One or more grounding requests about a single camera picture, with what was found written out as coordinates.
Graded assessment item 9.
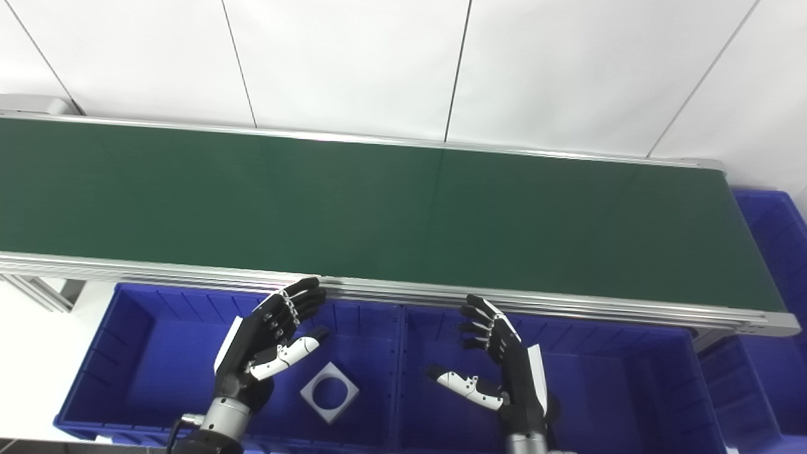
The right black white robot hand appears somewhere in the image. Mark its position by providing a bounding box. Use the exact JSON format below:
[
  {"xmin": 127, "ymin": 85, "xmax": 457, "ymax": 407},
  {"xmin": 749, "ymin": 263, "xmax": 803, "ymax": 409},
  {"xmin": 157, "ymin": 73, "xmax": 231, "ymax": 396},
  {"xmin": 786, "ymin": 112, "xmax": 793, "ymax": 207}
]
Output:
[{"xmin": 426, "ymin": 294, "xmax": 549, "ymax": 436}]

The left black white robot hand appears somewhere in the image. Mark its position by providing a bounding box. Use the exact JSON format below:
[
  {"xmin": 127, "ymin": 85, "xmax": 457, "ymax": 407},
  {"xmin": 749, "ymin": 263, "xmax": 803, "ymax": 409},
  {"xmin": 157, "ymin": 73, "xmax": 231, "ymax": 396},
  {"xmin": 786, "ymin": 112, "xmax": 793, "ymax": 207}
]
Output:
[{"xmin": 213, "ymin": 276, "xmax": 330, "ymax": 417}]

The white square part with hole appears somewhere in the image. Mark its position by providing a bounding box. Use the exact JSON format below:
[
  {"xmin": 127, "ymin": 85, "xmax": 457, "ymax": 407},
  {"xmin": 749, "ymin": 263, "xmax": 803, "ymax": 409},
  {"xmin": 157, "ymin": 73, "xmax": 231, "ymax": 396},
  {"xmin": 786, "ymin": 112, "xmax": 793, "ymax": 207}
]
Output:
[{"xmin": 299, "ymin": 361, "xmax": 360, "ymax": 424}]

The blue plastic bin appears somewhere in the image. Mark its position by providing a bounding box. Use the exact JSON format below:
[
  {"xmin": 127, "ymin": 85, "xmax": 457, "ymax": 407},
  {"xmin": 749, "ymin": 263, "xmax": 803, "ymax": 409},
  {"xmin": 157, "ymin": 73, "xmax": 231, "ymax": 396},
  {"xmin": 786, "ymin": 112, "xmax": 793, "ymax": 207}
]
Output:
[
  {"xmin": 391, "ymin": 306, "xmax": 727, "ymax": 454},
  {"xmin": 54, "ymin": 282, "xmax": 404, "ymax": 452},
  {"xmin": 697, "ymin": 189, "xmax": 807, "ymax": 454}
]

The green conveyor belt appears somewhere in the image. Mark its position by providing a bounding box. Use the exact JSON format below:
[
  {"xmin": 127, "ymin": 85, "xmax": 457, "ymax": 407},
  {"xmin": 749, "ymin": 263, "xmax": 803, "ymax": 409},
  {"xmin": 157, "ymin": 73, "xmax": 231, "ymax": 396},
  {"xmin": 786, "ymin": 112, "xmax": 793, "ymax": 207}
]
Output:
[
  {"xmin": 0, "ymin": 112, "xmax": 801, "ymax": 337},
  {"xmin": 0, "ymin": 119, "xmax": 786, "ymax": 313}
]

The aluminium conveyor leg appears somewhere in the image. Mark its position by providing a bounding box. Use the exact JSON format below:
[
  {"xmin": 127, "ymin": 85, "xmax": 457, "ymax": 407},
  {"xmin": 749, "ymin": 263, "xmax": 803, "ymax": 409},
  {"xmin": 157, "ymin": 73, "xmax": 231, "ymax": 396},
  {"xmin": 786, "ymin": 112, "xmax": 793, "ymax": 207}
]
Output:
[
  {"xmin": 0, "ymin": 274, "xmax": 86, "ymax": 313},
  {"xmin": 690, "ymin": 328, "xmax": 740, "ymax": 354}
]

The grey conveyor end housing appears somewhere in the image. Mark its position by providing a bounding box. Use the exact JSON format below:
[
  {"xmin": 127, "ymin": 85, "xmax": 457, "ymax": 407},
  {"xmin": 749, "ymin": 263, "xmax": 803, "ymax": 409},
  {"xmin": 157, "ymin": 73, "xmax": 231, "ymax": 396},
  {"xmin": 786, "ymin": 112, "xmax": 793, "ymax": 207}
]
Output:
[{"xmin": 0, "ymin": 95, "xmax": 74, "ymax": 117}]

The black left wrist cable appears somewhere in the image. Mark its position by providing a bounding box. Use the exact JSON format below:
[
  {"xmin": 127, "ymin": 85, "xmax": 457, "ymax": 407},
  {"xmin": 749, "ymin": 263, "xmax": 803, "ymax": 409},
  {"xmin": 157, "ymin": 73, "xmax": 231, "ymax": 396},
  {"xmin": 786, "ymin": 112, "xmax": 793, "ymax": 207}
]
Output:
[{"xmin": 165, "ymin": 413, "xmax": 204, "ymax": 454}]

